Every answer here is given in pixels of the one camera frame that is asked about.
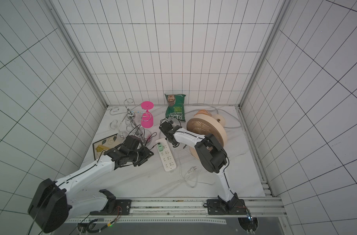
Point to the framed floral picture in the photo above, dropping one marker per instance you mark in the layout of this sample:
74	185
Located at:
105	144

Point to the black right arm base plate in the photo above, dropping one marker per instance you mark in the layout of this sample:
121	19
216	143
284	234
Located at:
225	207

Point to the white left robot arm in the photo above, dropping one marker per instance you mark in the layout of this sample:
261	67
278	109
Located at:
55	202

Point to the green chip bag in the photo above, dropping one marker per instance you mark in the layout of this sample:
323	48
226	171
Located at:
175	107

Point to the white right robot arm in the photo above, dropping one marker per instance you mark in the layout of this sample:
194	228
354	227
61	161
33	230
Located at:
211	154

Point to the silver wire glass rack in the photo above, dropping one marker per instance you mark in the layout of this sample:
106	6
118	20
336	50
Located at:
129	118

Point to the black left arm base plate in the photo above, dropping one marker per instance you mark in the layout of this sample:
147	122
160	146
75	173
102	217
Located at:
119	207

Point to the large beige desk fan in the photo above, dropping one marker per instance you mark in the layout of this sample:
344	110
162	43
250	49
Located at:
204	122

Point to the aluminium mounting rail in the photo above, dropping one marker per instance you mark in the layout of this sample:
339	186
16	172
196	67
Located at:
191	209

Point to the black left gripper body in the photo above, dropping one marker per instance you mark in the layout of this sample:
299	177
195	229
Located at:
138	157

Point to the white power strip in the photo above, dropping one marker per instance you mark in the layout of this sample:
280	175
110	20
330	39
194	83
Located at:
166	156

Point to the clear wine glass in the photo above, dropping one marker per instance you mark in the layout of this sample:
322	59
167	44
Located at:
116	126

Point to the pink plastic wine glass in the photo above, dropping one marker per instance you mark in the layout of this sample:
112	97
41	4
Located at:
147	119

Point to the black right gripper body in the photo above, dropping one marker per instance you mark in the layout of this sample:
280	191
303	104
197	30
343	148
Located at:
165	128

